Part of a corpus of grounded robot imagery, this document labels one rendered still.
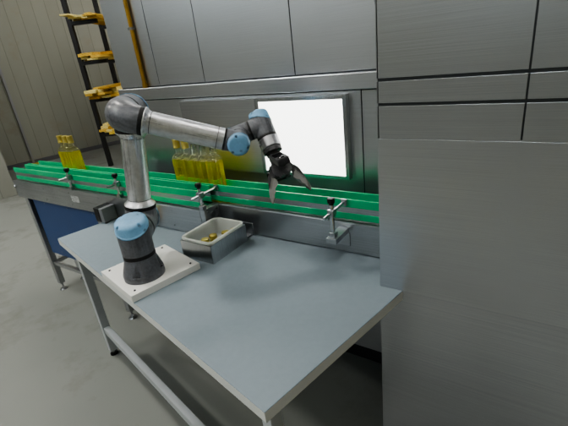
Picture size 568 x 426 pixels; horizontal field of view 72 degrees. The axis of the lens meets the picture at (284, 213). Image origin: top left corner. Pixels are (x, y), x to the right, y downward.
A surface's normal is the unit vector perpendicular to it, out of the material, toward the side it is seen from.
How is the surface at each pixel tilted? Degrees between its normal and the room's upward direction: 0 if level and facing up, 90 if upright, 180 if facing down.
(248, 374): 0
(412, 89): 90
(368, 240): 90
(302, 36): 90
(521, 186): 90
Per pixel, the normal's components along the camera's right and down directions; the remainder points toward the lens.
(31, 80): 0.69, 0.20
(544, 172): -0.54, 0.38
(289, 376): -0.11, -0.92
